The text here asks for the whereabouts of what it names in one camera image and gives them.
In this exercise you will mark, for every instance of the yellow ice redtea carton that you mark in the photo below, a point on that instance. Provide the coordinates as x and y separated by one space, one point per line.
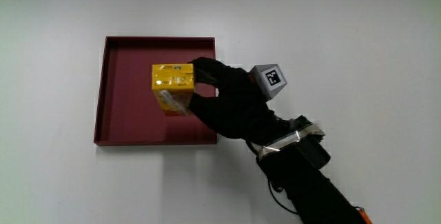
172 86

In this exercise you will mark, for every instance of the person's right hand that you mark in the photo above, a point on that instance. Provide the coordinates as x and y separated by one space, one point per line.
237 108

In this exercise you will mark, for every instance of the dark red square tray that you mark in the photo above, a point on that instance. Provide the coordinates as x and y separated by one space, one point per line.
131 113

